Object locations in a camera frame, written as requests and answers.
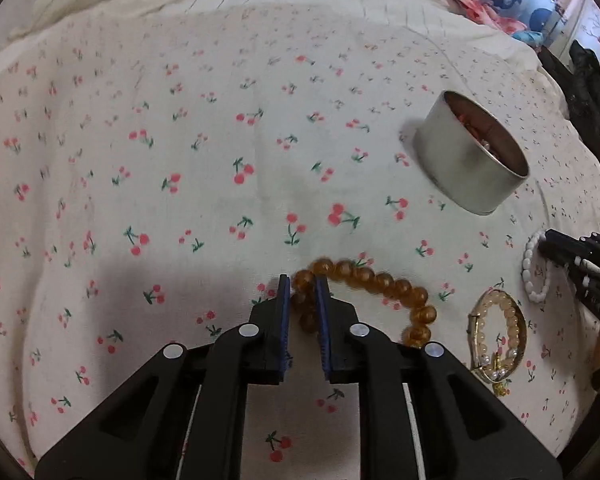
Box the white bead bracelet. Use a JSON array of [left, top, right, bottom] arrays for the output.
[[521, 230, 554, 304]]

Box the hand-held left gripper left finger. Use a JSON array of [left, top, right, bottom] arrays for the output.
[[35, 274, 293, 480]]

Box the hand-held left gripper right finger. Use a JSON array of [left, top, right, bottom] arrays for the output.
[[315, 275, 564, 480]]

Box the pale bead bracelet gold clasp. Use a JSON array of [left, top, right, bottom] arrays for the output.
[[467, 287, 529, 399]]

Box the round metal tin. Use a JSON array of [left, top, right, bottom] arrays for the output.
[[412, 90, 531, 216]]

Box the black garment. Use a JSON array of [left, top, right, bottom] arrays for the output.
[[537, 39, 600, 177]]

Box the amber bead bracelet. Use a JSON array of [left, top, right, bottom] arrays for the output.
[[290, 257, 437, 350]]

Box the pink tree print curtain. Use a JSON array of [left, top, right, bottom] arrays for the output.
[[559, 0, 600, 77]]

